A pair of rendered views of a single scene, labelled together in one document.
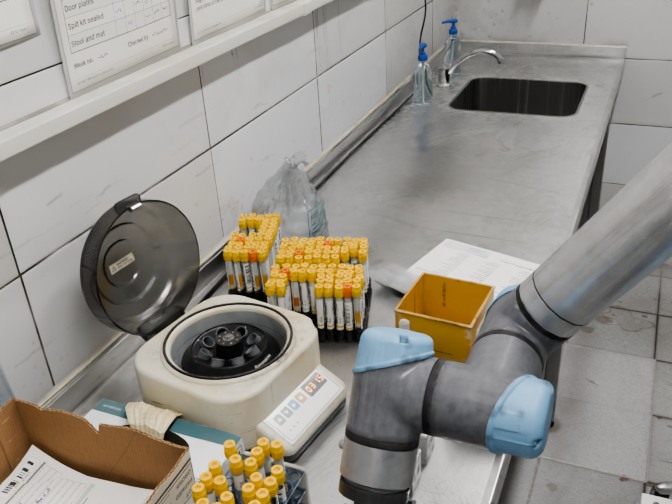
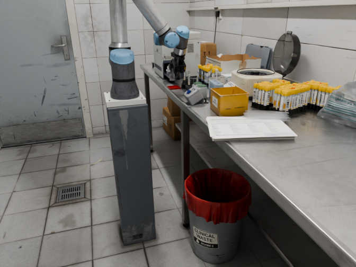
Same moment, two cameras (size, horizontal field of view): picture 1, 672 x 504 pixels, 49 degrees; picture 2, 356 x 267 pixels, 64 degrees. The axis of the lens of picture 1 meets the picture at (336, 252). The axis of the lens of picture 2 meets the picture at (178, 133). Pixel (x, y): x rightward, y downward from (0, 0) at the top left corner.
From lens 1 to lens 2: 2.19 m
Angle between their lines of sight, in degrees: 115
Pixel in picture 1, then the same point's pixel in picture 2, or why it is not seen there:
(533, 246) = (259, 152)
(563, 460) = not seen: outside the picture
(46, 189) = (296, 23)
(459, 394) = not seen: hidden behind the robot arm
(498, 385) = not seen: hidden behind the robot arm
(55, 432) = (251, 65)
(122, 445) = (236, 64)
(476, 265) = (261, 129)
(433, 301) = (243, 105)
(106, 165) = (313, 27)
